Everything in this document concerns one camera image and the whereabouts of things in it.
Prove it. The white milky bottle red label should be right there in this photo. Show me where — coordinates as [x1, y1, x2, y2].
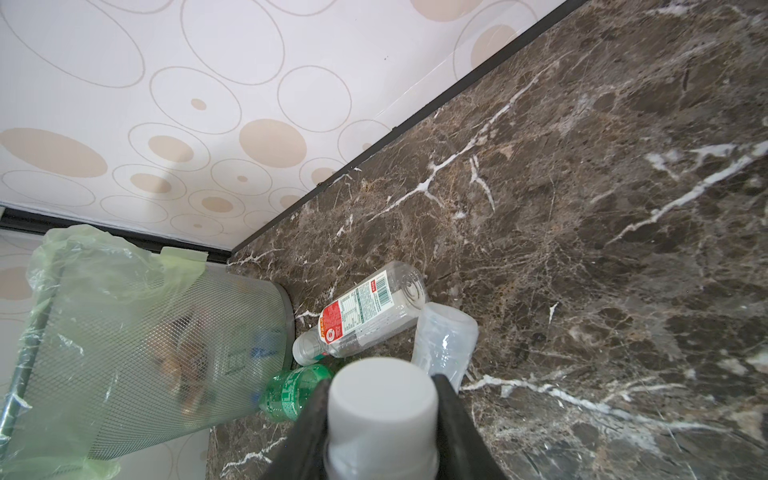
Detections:
[411, 302, 479, 393]

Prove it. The clear bottle red green label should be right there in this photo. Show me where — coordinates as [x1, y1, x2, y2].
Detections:
[292, 261, 429, 366]

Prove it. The green bin with plastic liner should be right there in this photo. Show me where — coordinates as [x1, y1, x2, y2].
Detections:
[1, 225, 295, 479]

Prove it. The green Sprite bottle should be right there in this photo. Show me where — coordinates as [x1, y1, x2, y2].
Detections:
[259, 364, 333, 423]

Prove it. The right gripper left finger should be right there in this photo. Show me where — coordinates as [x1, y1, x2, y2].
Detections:
[260, 380, 331, 480]

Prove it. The clear crushed bottle white cap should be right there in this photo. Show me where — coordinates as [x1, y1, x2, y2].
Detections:
[324, 357, 439, 479]

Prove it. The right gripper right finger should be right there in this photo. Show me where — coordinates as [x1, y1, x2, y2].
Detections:
[432, 374, 507, 480]

